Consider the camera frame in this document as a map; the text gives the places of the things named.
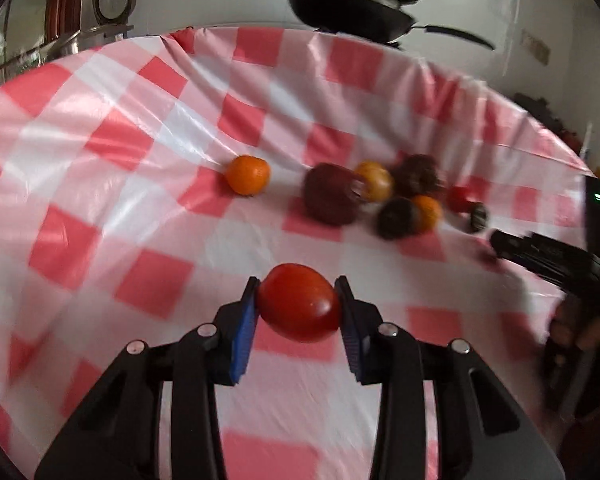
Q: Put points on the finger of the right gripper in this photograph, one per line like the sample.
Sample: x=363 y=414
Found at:
x=552 y=260

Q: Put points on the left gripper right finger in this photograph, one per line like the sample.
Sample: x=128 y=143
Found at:
x=483 y=433

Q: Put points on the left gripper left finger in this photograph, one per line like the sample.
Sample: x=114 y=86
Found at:
x=114 y=432

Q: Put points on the dark mangosteen back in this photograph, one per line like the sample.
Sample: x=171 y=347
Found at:
x=478 y=218

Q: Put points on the dark mangosteen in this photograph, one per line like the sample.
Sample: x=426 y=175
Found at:
x=478 y=218
x=397 y=219

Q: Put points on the small red tomato back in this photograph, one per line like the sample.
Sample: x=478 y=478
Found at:
x=460 y=199

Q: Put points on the orange tangerine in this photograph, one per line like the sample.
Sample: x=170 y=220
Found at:
x=248 y=175
x=429 y=213

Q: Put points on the dark red wrinkled apple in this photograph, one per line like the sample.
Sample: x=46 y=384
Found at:
x=332 y=194

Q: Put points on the person right hand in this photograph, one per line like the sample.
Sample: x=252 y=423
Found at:
x=565 y=330

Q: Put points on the dark mangosteen near tangerine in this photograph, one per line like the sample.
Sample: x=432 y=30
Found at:
x=397 y=219

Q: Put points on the brown red apple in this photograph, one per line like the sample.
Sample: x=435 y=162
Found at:
x=417 y=175

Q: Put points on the yellow striped pepino melon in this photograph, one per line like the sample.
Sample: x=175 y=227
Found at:
x=378 y=182

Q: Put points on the red checkered tablecloth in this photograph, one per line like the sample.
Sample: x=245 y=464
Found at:
x=117 y=222

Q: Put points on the black wok pan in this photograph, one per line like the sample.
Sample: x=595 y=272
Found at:
x=379 y=21

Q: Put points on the steel pot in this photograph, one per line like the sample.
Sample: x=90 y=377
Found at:
x=74 y=42

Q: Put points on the wall power socket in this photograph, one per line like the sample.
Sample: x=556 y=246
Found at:
x=536 y=47

